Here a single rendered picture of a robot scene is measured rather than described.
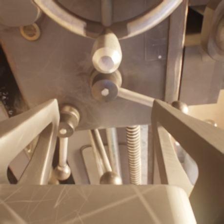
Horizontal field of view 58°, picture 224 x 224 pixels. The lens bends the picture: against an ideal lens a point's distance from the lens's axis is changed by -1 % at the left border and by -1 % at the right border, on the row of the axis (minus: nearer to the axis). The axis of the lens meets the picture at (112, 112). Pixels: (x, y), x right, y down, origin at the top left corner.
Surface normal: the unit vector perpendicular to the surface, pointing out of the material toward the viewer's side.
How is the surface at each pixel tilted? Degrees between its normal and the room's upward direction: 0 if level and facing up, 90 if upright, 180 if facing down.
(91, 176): 90
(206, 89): 90
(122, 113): 90
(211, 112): 90
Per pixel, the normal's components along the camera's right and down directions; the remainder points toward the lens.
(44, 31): 0.01, 0.60
